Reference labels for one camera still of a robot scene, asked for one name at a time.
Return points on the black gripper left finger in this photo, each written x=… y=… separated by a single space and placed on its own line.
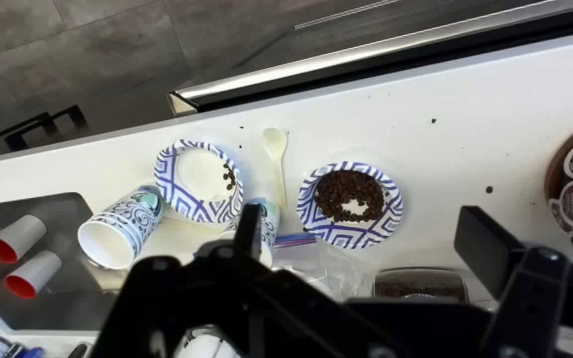
x=246 y=237

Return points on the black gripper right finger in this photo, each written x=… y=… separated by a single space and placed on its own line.
x=485 y=247

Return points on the patterned paper cup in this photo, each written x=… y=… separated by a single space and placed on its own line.
x=113 y=237

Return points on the white red paper cup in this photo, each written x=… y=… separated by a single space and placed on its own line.
x=28 y=278
x=18 y=237

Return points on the glass coffee bean jar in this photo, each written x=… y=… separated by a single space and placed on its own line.
x=419 y=280

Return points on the clear plastic zip bag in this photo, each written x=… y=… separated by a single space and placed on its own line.
x=324 y=266

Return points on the blue patterned plate with beans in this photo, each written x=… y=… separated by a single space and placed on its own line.
x=350 y=203

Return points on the white plastic spoon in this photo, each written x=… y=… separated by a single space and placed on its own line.
x=274 y=145

